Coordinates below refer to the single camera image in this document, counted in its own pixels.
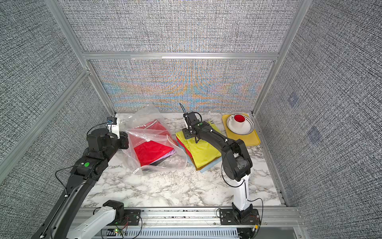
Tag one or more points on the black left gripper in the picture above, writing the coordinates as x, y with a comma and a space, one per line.
123, 137

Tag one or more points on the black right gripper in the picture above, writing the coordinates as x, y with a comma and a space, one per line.
186, 135

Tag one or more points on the red garment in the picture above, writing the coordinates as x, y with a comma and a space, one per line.
189, 155

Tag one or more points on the yellow garment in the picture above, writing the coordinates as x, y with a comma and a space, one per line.
202, 152

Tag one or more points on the light blue trousers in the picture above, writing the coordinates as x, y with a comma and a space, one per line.
206, 167

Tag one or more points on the red striped waistband shorts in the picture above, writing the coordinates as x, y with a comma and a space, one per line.
150, 142

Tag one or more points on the clear plastic vacuum bag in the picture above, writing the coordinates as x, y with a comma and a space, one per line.
127, 123

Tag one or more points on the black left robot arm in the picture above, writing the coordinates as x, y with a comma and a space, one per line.
87, 170

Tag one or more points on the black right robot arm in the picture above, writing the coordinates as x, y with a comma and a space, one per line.
236, 161

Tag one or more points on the white cup red inside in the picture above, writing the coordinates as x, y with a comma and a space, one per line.
236, 122

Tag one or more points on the white patterned saucer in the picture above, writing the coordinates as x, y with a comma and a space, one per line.
248, 127

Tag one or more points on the black folded garment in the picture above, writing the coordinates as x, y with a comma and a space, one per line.
156, 163

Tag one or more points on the yellow plastic tray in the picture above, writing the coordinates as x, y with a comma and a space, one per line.
249, 140

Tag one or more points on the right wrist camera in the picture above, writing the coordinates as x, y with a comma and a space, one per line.
187, 121

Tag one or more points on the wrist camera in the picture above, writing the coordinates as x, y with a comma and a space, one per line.
187, 121
113, 126

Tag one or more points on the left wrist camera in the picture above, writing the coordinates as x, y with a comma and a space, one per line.
113, 126

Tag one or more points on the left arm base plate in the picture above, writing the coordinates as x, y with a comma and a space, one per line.
128, 217

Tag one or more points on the aluminium front rail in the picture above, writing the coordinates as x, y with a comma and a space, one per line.
190, 217

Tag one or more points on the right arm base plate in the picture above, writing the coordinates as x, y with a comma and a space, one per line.
231, 217

